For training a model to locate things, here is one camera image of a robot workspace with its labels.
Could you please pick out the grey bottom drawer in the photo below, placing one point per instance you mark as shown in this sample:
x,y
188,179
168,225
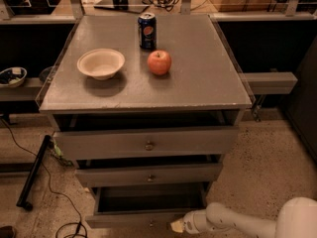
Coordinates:
x,y
145,205

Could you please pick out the grey drawer cabinet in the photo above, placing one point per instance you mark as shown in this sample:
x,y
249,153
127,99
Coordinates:
x,y
202,88

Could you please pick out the blue pepsi can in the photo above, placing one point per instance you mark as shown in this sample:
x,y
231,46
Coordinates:
x,y
147,23

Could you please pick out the red apple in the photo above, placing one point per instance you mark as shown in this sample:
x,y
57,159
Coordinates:
x,y
159,62

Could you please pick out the grey drawer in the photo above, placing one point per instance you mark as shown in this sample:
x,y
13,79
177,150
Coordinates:
x,y
148,175
143,143
145,205

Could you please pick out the dark shoe tip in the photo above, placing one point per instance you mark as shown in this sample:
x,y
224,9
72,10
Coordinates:
x,y
7,232

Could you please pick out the beige paper bowl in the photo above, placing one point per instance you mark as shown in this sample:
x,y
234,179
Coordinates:
x,y
101,64

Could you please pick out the grey middle drawer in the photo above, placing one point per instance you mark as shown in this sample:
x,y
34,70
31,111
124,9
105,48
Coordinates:
x,y
148,175

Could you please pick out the black monitor stand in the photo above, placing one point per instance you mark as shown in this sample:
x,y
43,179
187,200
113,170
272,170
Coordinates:
x,y
129,6

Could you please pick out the black bar on floor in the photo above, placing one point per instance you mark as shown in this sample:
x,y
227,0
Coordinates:
x,y
23,198

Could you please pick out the grey top drawer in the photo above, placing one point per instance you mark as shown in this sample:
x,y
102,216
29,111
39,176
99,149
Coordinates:
x,y
143,143

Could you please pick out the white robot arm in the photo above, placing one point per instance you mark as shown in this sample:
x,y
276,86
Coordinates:
x,y
296,219

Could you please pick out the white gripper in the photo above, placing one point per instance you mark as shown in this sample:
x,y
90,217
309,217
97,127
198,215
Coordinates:
x,y
190,221

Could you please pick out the white bowl with items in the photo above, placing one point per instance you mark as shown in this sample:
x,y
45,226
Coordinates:
x,y
12,77

